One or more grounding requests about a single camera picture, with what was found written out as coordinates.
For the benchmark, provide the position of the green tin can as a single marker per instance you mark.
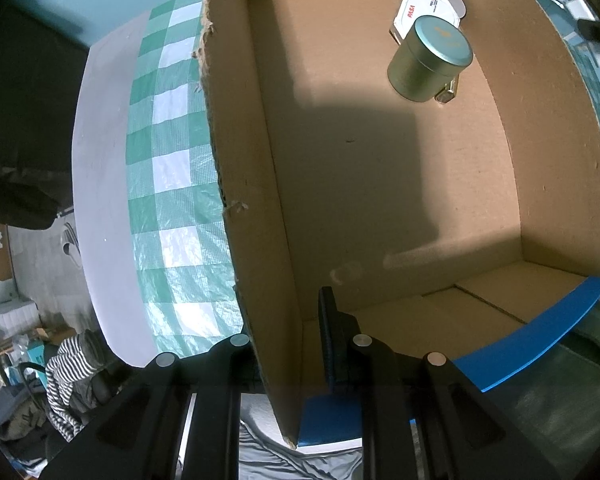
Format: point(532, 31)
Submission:
point(425, 60)

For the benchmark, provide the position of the white octagonal box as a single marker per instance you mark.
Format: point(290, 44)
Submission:
point(415, 5)

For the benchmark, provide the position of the striped garment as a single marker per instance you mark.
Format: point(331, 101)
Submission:
point(70, 375)

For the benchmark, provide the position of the white slipper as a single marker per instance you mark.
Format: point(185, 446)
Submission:
point(70, 245)

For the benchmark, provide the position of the black cloth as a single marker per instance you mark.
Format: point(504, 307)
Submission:
point(20, 135)

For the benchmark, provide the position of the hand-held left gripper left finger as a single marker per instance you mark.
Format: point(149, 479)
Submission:
point(230, 360)

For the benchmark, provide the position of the grey crumpled cloth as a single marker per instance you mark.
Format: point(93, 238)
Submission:
point(270, 460)

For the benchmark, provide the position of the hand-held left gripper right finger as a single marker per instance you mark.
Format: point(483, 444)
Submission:
point(327, 340)

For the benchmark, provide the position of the cardboard box with blue rim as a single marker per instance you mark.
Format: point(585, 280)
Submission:
point(380, 185)

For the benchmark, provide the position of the glossy green checkered tablecloth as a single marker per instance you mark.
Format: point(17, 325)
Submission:
point(170, 185)

